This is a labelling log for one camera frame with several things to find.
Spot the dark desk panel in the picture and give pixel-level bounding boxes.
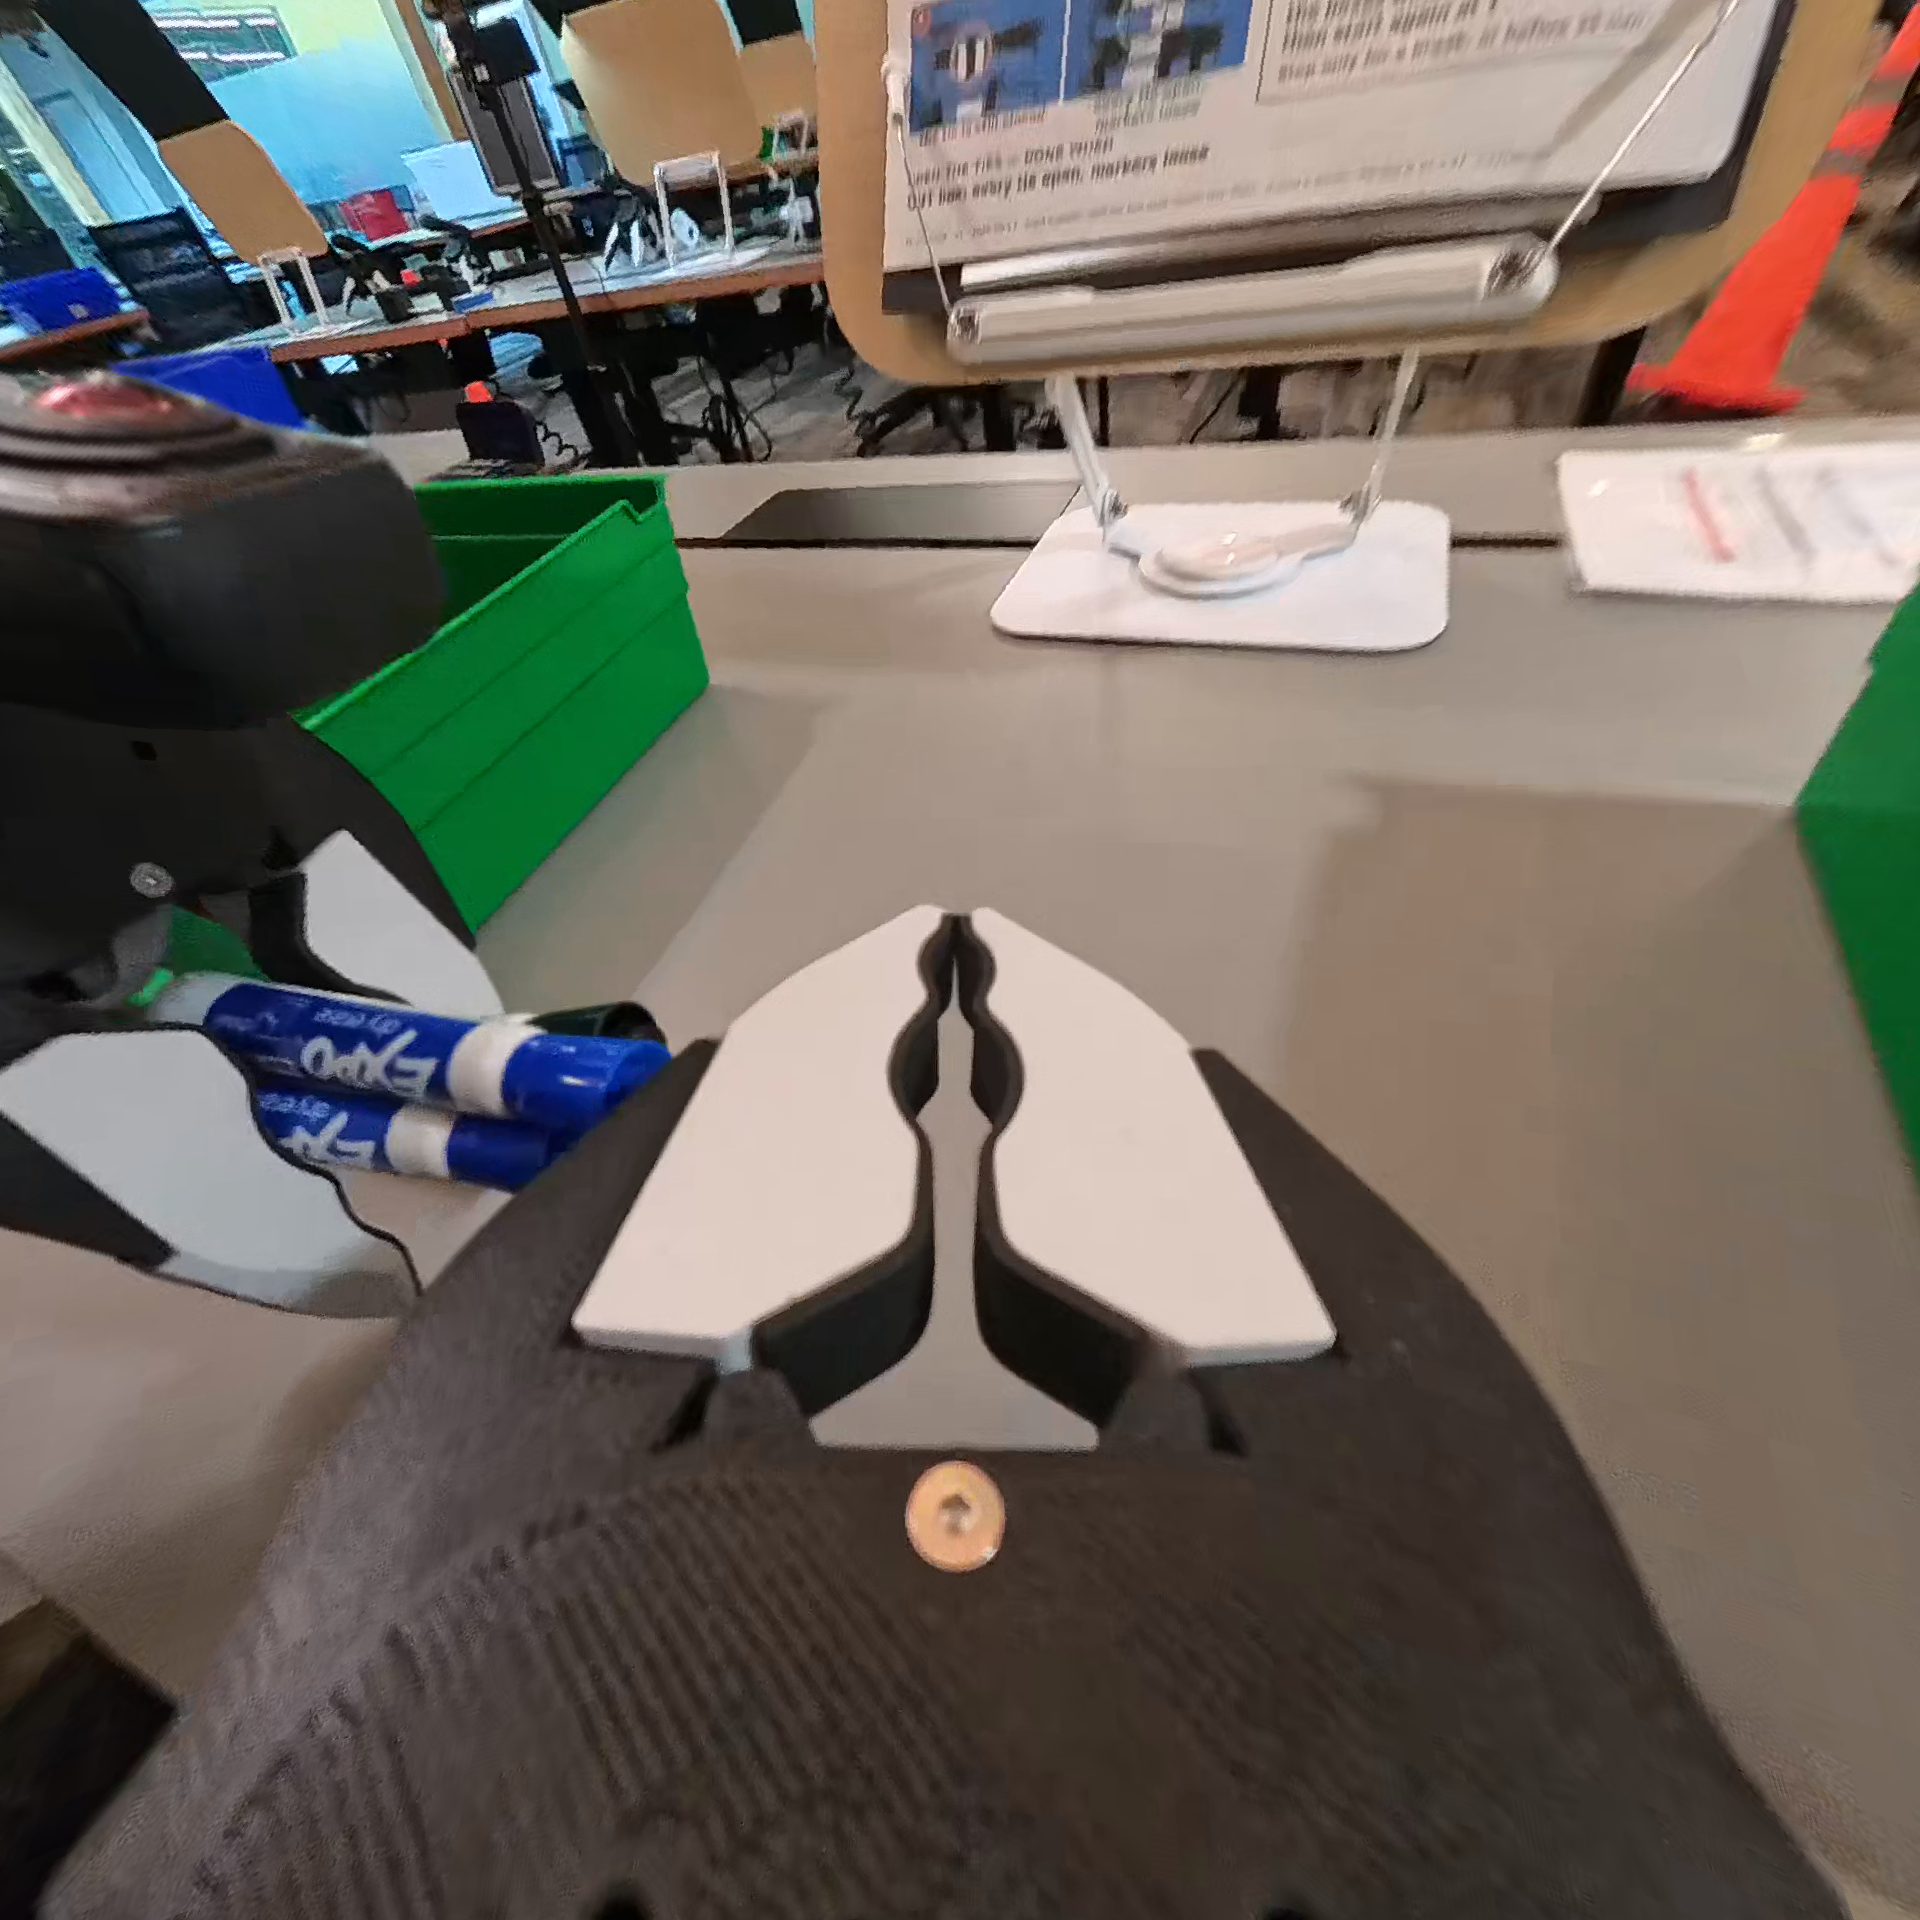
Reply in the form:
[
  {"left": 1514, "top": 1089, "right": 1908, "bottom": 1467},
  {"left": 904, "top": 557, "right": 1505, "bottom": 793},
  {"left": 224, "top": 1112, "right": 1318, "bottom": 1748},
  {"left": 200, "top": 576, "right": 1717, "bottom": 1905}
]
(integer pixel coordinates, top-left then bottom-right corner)
[{"left": 724, "top": 480, "right": 1566, "bottom": 553}]

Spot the green plastic bin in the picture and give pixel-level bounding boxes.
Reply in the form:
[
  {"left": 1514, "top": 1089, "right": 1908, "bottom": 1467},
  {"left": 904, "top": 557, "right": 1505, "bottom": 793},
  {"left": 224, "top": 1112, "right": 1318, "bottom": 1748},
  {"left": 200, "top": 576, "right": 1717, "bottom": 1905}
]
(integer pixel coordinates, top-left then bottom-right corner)
[
  {"left": 1794, "top": 593, "right": 1920, "bottom": 1180},
  {"left": 293, "top": 468, "right": 712, "bottom": 936}
]

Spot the blue dry-erase marker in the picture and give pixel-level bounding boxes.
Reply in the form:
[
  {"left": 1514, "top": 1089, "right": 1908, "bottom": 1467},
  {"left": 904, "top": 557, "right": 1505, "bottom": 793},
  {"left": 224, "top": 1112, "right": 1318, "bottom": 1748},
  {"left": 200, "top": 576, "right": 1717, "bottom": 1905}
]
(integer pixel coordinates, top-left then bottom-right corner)
[
  {"left": 153, "top": 972, "right": 672, "bottom": 1130},
  {"left": 246, "top": 1083, "right": 578, "bottom": 1192}
]

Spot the laminated paper sheet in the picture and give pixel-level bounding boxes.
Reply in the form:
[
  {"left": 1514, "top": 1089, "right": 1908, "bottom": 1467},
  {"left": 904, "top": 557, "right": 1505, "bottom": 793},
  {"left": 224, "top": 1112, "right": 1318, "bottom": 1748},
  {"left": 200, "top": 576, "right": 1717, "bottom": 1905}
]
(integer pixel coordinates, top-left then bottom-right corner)
[{"left": 1555, "top": 440, "right": 1920, "bottom": 605}]

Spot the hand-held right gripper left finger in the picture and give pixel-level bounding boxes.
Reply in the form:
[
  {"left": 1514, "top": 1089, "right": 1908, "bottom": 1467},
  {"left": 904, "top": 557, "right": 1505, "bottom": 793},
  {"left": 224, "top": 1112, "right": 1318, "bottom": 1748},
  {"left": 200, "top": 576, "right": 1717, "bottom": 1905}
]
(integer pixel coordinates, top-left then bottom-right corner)
[{"left": 569, "top": 903, "right": 963, "bottom": 1375}]

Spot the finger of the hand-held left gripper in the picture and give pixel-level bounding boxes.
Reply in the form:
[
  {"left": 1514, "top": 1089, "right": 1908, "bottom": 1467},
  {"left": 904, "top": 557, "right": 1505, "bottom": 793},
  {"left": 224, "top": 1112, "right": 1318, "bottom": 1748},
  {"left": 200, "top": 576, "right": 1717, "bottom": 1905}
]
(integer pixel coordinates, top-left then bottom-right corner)
[
  {"left": 0, "top": 1024, "right": 430, "bottom": 1319},
  {"left": 293, "top": 831, "right": 508, "bottom": 1021}
]

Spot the camera tripod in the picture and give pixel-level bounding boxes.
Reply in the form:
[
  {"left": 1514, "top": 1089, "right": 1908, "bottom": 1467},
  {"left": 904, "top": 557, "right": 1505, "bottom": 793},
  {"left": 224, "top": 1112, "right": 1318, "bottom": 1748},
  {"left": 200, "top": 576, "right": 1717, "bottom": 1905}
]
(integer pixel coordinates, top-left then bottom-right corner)
[{"left": 427, "top": 0, "right": 640, "bottom": 467}]

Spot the black dry-erase marker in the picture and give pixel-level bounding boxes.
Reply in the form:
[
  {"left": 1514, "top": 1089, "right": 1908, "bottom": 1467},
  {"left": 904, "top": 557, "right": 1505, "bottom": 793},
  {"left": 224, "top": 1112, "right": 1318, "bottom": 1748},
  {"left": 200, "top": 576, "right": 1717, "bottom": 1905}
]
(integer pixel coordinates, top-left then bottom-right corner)
[{"left": 522, "top": 997, "right": 669, "bottom": 1051}]

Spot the blue plastic bin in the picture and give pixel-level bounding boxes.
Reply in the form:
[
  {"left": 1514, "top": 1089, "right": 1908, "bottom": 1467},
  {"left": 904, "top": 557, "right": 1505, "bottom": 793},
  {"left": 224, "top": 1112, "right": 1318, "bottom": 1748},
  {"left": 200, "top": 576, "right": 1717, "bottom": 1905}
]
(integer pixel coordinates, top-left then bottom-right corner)
[
  {"left": 112, "top": 348, "right": 308, "bottom": 434},
  {"left": 0, "top": 267, "right": 125, "bottom": 338}
]

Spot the printed instruction sheet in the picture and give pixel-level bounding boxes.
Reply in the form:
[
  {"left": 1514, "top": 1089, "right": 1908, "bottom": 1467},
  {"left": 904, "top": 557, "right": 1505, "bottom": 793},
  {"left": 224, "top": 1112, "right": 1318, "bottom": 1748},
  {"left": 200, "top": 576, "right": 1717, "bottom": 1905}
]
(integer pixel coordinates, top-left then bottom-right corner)
[{"left": 883, "top": 0, "right": 1788, "bottom": 274}]

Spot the orange traffic cone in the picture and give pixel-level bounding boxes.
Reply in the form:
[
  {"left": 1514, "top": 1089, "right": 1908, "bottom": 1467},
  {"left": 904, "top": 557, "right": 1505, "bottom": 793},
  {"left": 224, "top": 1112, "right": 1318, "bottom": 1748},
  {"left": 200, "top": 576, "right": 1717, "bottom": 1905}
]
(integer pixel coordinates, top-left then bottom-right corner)
[{"left": 1627, "top": 0, "right": 1920, "bottom": 418}]

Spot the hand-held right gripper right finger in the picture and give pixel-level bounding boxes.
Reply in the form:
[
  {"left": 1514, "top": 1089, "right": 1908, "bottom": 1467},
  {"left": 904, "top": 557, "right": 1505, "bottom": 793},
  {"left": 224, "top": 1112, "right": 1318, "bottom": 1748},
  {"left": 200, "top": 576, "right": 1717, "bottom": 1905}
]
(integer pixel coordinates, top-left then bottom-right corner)
[{"left": 960, "top": 903, "right": 1339, "bottom": 1369}]

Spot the wood-edged grey table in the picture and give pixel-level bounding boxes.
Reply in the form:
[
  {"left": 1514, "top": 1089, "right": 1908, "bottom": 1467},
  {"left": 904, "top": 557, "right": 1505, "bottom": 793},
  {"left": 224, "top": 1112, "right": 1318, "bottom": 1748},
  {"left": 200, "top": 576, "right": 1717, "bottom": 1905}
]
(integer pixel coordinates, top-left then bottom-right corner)
[{"left": 0, "top": 247, "right": 828, "bottom": 369}]

